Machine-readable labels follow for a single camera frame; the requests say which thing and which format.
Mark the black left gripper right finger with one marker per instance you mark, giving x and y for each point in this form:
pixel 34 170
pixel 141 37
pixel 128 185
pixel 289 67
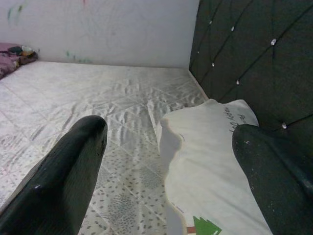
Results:
pixel 276 183

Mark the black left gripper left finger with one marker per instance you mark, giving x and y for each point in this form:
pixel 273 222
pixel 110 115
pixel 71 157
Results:
pixel 61 183

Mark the dark grey tufted headboard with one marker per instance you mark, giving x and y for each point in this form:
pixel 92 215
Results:
pixel 256 61

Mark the white quilted mattress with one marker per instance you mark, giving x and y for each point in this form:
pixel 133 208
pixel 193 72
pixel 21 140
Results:
pixel 85 98

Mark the purple cartoon print blanket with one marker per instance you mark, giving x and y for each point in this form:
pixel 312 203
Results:
pixel 7 63

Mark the white printed pillow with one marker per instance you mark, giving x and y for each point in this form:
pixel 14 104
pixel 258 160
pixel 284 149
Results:
pixel 207 159

